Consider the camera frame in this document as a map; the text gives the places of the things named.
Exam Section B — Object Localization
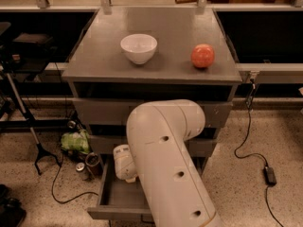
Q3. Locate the white ceramic bowl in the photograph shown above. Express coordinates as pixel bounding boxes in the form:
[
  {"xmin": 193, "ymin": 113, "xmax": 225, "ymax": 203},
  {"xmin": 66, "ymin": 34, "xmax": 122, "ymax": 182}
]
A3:
[{"xmin": 120, "ymin": 34, "xmax": 158, "ymax": 64}]

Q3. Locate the grey middle drawer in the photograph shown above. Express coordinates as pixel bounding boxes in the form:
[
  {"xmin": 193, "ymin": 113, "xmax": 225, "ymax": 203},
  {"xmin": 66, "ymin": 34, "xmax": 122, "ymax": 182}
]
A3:
[{"xmin": 89, "ymin": 135, "xmax": 217, "ymax": 157}]

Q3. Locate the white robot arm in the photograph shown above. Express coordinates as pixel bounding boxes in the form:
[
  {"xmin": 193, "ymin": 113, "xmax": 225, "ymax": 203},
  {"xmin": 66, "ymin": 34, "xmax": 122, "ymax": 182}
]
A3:
[{"xmin": 115, "ymin": 99, "xmax": 223, "ymax": 227}]

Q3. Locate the black side shelf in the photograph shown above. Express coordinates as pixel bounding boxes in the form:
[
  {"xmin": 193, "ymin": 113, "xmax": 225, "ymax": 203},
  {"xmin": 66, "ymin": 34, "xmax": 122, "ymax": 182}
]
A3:
[{"xmin": 0, "ymin": 22, "xmax": 57, "ymax": 75}]

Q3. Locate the grey open bottom drawer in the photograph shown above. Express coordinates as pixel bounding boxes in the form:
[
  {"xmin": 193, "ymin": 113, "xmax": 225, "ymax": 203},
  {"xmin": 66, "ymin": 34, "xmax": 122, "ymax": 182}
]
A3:
[{"xmin": 86, "ymin": 154, "xmax": 209, "ymax": 225}]

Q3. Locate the brown tin can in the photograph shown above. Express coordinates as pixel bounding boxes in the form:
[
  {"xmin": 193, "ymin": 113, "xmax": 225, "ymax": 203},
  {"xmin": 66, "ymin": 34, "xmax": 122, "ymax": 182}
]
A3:
[{"xmin": 85, "ymin": 152, "xmax": 102, "ymax": 176}]

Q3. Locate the grey top drawer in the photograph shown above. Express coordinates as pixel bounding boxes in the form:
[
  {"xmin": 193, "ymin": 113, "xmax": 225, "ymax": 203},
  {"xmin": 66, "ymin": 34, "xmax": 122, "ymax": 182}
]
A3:
[{"xmin": 73, "ymin": 97, "xmax": 233, "ymax": 128}]

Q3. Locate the red apple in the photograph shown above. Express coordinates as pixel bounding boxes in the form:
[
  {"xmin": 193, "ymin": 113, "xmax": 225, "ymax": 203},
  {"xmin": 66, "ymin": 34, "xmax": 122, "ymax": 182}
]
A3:
[{"xmin": 190, "ymin": 44, "xmax": 215, "ymax": 68}]

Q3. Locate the black power cable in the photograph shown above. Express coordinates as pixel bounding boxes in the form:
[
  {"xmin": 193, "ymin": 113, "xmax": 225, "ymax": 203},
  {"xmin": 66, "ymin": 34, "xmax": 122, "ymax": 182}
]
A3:
[{"xmin": 233, "ymin": 82, "xmax": 285, "ymax": 227}]

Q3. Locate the black reacher grabber tool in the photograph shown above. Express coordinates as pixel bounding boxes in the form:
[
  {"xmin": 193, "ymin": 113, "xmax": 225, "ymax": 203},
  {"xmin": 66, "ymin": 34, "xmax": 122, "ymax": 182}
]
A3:
[{"xmin": 5, "ymin": 72, "xmax": 62, "ymax": 175}]

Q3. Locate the silver soda can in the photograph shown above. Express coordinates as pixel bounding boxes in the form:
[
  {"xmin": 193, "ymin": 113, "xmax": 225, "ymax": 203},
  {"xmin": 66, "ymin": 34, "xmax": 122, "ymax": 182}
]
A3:
[{"xmin": 76, "ymin": 163, "xmax": 90, "ymax": 181}]

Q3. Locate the black floor cable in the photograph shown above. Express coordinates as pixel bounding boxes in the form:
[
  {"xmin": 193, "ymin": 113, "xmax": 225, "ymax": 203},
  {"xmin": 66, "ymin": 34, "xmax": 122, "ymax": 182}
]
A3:
[{"xmin": 50, "ymin": 154, "xmax": 99, "ymax": 205}]

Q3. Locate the green chip bag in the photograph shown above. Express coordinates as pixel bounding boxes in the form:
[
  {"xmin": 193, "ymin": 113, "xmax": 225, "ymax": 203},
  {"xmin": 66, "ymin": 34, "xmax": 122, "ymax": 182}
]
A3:
[{"xmin": 61, "ymin": 130, "xmax": 91, "ymax": 154}]

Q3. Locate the grey drawer cabinet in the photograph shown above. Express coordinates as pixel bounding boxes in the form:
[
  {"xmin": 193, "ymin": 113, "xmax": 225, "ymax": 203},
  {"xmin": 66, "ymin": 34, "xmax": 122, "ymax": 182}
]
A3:
[{"xmin": 62, "ymin": 6, "xmax": 242, "ymax": 172}]

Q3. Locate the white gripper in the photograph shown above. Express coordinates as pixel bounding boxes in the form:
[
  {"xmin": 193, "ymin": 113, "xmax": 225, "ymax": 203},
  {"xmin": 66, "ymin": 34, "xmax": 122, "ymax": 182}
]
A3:
[{"xmin": 113, "ymin": 145, "xmax": 137, "ymax": 183}]

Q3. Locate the black power adapter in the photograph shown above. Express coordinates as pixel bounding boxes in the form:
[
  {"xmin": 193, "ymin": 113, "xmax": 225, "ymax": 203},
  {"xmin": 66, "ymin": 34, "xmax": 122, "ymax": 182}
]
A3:
[{"xmin": 263, "ymin": 166, "xmax": 276, "ymax": 185}]

